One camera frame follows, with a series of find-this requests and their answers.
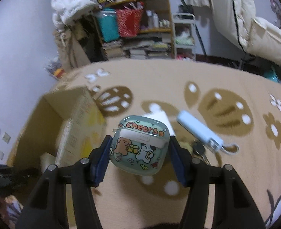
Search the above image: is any light blue power bank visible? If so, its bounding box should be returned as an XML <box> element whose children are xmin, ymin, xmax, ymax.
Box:
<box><xmin>177</xmin><ymin>110</ymin><xmax>240</xmax><ymax>155</ymax></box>

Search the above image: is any wooden bookshelf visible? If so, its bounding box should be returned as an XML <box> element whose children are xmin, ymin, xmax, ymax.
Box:
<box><xmin>93</xmin><ymin>0</ymin><xmax>173</xmax><ymax>57</ymax></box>

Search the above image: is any cartoon earbuds case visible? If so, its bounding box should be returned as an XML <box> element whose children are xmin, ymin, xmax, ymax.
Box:
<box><xmin>109</xmin><ymin>115</ymin><xmax>170</xmax><ymax>176</ymax></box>

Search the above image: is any teal storage bag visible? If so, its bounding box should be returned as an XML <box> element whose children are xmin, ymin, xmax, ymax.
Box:
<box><xmin>96</xmin><ymin>8</ymin><xmax>120</xmax><ymax>42</ymax></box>

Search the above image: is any snack bag by wall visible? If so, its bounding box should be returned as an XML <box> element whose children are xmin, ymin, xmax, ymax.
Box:
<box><xmin>44</xmin><ymin>57</ymin><xmax>66</xmax><ymax>79</ymax></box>

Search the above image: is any cream hanging duvet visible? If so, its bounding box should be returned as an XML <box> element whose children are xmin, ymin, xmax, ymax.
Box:
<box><xmin>210</xmin><ymin>0</ymin><xmax>281</xmax><ymax>67</ymax></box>

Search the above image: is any red patterned gift bag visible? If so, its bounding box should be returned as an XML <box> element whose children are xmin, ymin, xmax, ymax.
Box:
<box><xmin>116</xmin><ymin>8</ymin><xmax>143</xmax><ymax>38</ymax></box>

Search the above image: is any brown cardboard box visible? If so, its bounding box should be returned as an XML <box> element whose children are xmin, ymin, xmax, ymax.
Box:
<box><xmin>7</xmin><ymin>86</ymin><xmax>106</xmax><ymax>170</ymax></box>

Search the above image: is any black car key fob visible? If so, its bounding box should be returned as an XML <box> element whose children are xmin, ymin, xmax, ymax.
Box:
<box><xmin>192</xmin><ymin>141</ymin><xmax>211</xmax><ymax>165</ymax></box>

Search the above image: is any stack of books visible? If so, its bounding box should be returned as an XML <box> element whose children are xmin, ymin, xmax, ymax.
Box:
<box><xmin>102</xmin><ymin>39</ymin><xmax>125</xmax><ymax>60</ymax></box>

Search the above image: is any white puffy jacket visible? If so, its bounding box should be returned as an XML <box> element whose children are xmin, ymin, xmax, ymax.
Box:
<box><xmin>51</xmin><ymin>0</ymin><xmax>98</xmax><ymax>30</ymax></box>

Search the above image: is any beige coat on rack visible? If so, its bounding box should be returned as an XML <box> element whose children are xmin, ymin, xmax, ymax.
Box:
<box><xmin>53</xmin><ymin>27</ymin><xmax>91</xmax><ymax>73</ymax></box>

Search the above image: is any white utility cart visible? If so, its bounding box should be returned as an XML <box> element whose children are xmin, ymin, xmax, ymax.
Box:
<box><xmin>172</xmin><ymin>12</ymin><xmax>196</xmax><ymax>61</ymax></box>

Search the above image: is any white 120W charger block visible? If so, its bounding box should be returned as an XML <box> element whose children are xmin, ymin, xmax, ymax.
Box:
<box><xmin>143</xmin><ymin>110</ymin><xmax>175</xmax><ymax>136</ymax></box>

